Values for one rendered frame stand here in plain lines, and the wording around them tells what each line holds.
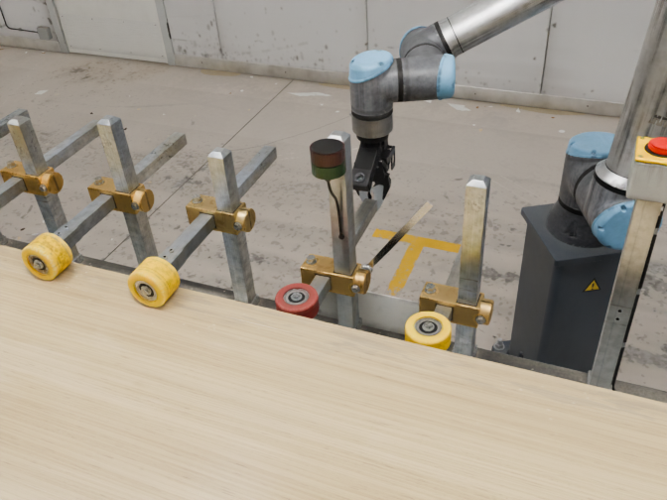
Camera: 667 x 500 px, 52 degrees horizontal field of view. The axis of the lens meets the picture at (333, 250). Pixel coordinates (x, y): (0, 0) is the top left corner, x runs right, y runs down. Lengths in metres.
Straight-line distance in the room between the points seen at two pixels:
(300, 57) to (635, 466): 3.59
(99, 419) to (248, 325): 0.29
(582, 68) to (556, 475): 3.07
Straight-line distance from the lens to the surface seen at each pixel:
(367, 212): 1.54
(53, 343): 1.31
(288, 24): 4.28
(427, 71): 1.43
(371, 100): 1.43
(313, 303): 1.24
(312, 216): 3.06
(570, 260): 1.88
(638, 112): 1.60
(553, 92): 3.97
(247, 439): 1.06
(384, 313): 1.44
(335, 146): 1.16
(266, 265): 2.81
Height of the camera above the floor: 1.73
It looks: 37 degrees down
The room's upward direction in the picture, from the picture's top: 4 degrees counter-clockwise
